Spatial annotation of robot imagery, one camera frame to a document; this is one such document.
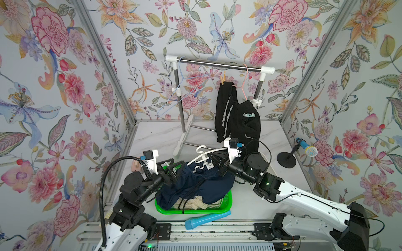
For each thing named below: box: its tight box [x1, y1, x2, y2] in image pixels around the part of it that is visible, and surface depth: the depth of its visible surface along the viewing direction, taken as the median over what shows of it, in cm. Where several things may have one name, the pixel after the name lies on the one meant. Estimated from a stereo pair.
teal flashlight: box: [184, 210, 232, 230], surface depth 77 cm
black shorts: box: [214, 81, 262, 154], surface depth 73 cm
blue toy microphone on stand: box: [276, 137, 318, 169], surface depth 99 cm
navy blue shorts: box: [155, 156, 236, 210], surface depth 76 cm
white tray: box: [265, 158, 283, 179], surface depth 100 cm
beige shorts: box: [172, 195, 223, 211], surface depth 75 cm
